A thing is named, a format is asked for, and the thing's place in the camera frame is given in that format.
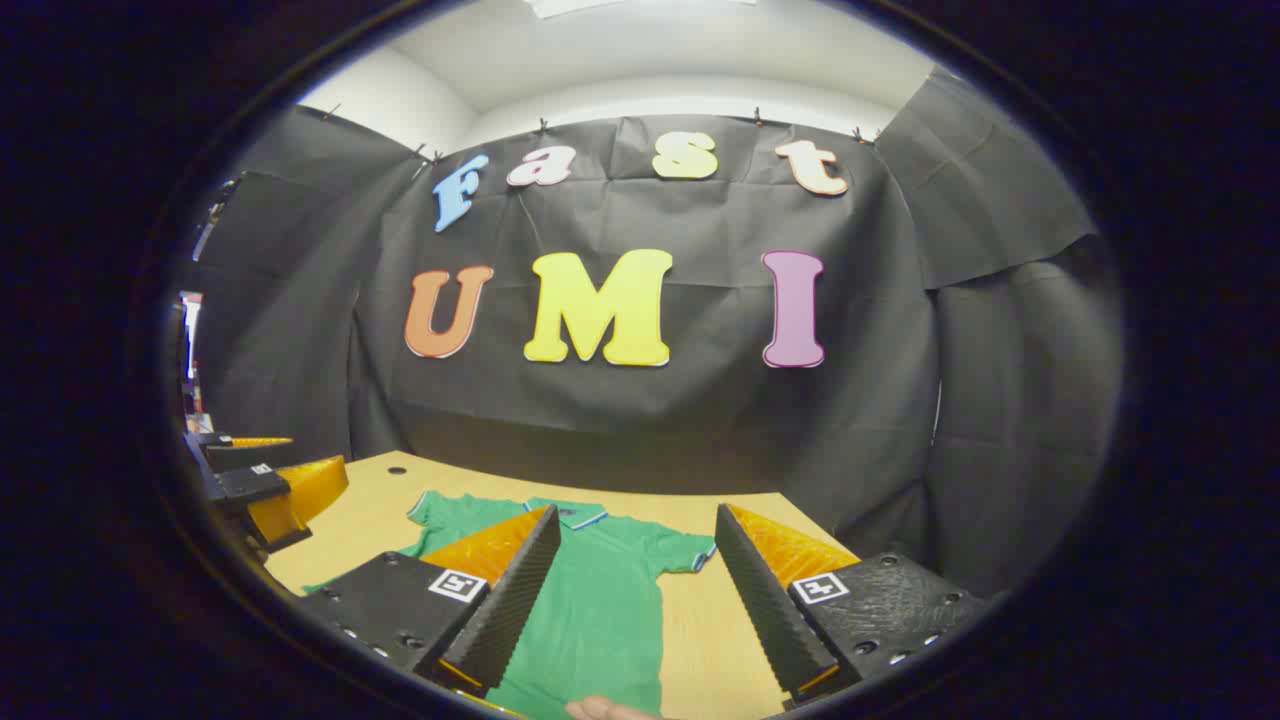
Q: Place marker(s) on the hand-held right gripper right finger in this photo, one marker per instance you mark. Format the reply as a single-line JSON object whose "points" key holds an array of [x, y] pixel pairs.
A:
{"points": [[765, 610]]}

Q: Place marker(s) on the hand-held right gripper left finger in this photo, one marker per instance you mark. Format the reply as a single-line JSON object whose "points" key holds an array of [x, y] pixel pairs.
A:
{"points": [[515, 610]]}

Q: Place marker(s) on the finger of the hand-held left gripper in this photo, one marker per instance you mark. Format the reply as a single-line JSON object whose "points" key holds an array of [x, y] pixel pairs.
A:
{"points": [[240, 455], [255, 483]]}

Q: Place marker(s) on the green T-shirt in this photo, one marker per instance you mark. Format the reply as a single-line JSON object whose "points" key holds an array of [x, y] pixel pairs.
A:
{"points": [[600, 600]]}

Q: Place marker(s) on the black backdrop cloth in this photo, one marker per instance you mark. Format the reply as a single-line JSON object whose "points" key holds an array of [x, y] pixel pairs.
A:
{"points": [[700, 420]]}

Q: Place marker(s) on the ceiling light panel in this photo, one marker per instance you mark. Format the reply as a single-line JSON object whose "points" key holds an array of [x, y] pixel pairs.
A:
{"points": [[600, 5]]}

